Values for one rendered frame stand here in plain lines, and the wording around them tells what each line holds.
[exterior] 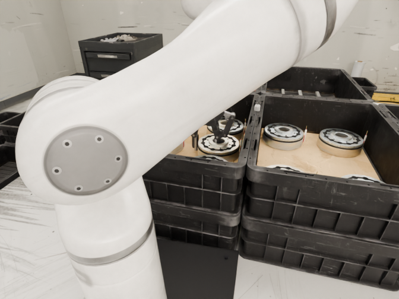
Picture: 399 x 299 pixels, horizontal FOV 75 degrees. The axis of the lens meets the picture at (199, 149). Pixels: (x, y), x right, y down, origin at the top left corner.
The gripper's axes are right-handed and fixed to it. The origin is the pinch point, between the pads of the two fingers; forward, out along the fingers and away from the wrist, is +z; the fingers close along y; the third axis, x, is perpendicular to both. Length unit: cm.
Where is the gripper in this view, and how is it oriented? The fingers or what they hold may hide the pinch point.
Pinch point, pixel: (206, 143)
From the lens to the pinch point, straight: 64.7
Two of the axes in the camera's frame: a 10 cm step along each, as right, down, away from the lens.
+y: 9.8, 0.9, -1.5
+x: 1.8, -4.9, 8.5
